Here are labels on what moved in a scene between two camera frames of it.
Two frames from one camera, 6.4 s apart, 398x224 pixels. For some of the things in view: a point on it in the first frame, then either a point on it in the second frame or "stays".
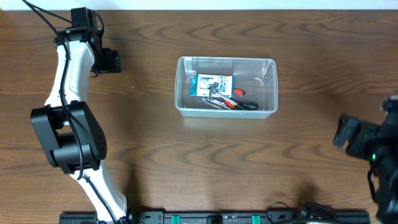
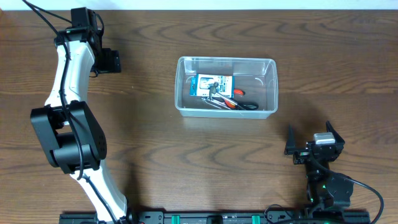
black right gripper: (347, 132) to (311, 149)
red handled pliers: (236, 91) stays
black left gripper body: (109, 61) stays
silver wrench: (217, 104) stays
